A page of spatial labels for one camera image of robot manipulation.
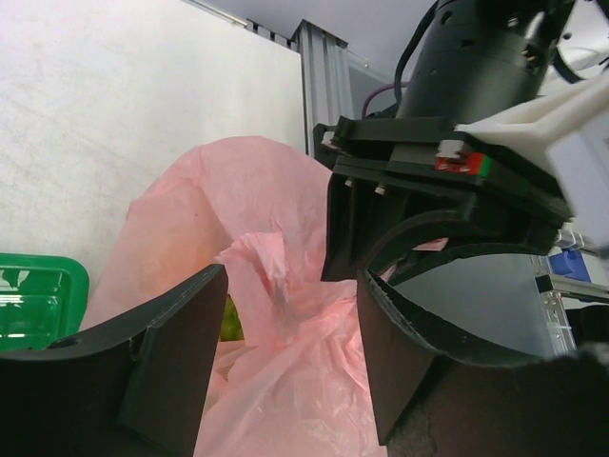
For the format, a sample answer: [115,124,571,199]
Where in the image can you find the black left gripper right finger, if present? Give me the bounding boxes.
[357,271,608,456]

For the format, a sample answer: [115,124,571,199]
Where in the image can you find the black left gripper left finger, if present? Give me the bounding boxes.
[1,265,228,456]

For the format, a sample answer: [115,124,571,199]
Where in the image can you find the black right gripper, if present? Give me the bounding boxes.
[313,117,571,286]

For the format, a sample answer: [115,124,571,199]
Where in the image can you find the green fake apple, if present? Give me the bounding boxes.
[220,296,244,342]

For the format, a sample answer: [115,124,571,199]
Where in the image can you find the pink plastic bag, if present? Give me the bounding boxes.
[83,136,384,456]

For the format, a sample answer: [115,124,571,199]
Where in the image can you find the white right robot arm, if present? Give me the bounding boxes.
[322,1,608,284]

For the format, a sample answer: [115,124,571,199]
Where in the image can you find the green plastic basket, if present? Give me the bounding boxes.
[1,253,89,352]

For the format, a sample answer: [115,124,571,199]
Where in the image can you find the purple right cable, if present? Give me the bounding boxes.
[359,84,410,118]

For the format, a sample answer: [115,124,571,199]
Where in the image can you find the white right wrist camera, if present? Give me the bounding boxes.
[455,71,608,232]

